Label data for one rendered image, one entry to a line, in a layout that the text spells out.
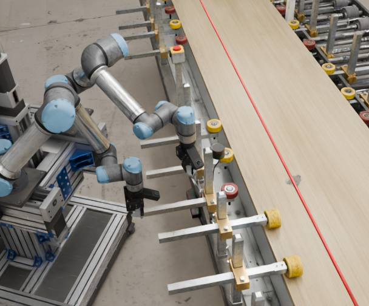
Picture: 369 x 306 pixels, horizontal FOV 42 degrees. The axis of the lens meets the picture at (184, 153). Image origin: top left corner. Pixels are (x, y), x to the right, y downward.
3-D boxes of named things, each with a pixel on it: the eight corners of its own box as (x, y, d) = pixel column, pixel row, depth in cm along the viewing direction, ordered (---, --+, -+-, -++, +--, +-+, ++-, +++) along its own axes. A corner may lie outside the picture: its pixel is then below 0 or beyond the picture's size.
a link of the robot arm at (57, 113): (5, 180, 209) (81, 95, 188) (1, 205, 198) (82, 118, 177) (-21, 168, 202) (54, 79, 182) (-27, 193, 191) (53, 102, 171)
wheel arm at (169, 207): (144, 218, 227) (143, 212, 224) (143, 213, 230) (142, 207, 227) (234, 202, 232) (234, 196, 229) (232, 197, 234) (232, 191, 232)
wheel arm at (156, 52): (124, 61, 341) (124, 56, 338) (124, 59, 344) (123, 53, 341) (185, 53, 346) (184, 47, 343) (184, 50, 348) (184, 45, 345)
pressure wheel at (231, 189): (223, 211, 231) (223, 195, 224) (219, 200, 237) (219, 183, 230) (239, 209, 232) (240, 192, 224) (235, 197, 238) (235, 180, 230)
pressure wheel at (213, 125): (217, 144, 268) (216, 129, 260) (204, 140, 271) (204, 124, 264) (224, 136, 273) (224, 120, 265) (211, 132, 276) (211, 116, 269)
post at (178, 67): (179, 126, 297) (174, 62, 268) (178, 121, 301) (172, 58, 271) (186, 125, 298) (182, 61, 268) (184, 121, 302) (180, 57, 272)
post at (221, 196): (218, 267, 228) (218, 197, 196) (216, 261, 230) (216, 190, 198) (226, 265, 228) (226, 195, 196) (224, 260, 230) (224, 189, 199)
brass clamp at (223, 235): (219, 240, 203) (219, 233, 199) (212, 217, 213) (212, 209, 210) (233, 238, 203) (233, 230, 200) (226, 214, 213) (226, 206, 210)
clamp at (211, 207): (208, 212, 228) (207, 205, 225) (202, 192, 238) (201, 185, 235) (220, 210, 229) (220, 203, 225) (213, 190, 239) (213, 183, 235)
